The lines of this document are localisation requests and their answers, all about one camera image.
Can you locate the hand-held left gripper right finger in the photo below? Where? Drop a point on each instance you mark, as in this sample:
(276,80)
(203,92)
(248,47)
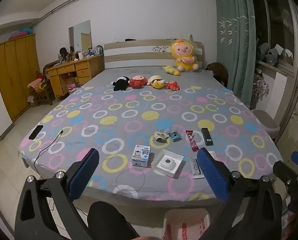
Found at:
(211,175)

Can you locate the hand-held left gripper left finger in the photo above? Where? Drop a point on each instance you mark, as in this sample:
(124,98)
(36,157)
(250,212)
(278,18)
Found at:
(84,175)

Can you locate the white snack wrapper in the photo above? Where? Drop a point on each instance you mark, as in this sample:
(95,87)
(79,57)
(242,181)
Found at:
(195,168)

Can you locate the white box tray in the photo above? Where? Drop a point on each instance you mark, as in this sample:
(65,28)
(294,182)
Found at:
(177,158)

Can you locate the dark green box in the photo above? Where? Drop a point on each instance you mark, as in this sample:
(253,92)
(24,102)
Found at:
(207,136)

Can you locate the red candy wrapper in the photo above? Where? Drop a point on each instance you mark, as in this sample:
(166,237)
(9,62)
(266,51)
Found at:
(191,140)

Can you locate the white rounded device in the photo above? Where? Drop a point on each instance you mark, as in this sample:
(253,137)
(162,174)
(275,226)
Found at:
(166,165)

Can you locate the blue snack wrapper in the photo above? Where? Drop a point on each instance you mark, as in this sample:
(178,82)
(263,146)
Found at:
(174,135)

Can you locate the white plastic bag red print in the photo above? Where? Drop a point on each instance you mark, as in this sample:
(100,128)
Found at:
(186,225)

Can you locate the small milk carton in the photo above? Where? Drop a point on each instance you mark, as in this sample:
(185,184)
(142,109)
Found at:
(141,156)

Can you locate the pink stool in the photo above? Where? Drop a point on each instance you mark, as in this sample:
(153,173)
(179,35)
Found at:
(266,122)

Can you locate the person's black trouser leg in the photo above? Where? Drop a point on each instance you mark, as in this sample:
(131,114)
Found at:
(106,220)

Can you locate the black phone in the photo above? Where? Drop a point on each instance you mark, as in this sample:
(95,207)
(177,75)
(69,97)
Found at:
(36,132)

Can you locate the bundle of clothes hangers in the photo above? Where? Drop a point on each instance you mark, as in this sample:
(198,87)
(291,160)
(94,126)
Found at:
(260,87)

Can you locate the circle patterned grey bed sheet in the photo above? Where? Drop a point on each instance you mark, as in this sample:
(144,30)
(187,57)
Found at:
(129,100)

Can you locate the wooden chair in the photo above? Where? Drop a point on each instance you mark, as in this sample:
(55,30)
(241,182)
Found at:
(45,95)

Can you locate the small red plush toy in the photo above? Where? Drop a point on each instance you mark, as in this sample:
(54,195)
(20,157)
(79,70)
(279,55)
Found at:
(173,85)

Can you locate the black plush toy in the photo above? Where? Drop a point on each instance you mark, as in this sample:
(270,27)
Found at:
(120,83)

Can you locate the pile of pink clothes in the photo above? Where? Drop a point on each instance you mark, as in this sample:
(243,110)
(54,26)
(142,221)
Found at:
(36,83)

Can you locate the brown chair back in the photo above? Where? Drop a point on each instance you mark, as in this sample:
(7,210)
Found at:
(218,71)

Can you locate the grey cloths on windowsill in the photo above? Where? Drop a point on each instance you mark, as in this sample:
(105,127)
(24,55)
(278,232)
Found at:
(272,55)

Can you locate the wooden desk with drawers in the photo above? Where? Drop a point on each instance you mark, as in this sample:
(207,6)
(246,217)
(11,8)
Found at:
(84,68)

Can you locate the round yellow plush toy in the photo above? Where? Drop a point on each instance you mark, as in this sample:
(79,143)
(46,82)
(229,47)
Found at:
(157,82)

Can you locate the small yellow plush toy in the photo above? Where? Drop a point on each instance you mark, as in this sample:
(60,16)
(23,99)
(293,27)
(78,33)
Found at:
(171,70)

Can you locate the row of desk items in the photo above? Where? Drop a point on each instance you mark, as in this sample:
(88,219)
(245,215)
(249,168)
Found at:
(81,54)

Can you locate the large yellow plush doll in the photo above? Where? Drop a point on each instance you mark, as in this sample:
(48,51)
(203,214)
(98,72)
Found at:
(182,55)

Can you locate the yellow wooden wardrobe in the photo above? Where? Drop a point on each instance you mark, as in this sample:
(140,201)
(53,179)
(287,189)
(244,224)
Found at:
(14,72)

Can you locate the green curtain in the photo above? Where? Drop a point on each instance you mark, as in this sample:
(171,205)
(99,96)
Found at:
(235,42)

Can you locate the striped wooden headboard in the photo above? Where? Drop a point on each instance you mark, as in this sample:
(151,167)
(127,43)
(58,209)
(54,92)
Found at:
(139,55)

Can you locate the green bottle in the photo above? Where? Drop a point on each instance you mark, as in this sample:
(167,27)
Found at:
(191,37)

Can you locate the pink and blue bundle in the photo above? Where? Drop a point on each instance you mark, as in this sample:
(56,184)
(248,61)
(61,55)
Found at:
(21,33)

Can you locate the window frame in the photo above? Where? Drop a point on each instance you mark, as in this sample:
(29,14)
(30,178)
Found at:
(297,30)

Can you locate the wall mirror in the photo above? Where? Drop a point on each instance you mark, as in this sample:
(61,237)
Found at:
(79,36)

